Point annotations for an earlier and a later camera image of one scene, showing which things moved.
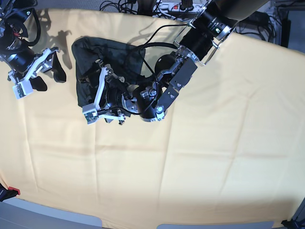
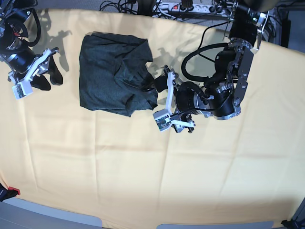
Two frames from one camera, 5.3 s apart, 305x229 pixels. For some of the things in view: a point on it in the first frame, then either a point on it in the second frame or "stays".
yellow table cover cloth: [230, 149] stays
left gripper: [115, 100] to [185, 100]
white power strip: [176, 7] stays
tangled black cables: [124, 6] stays
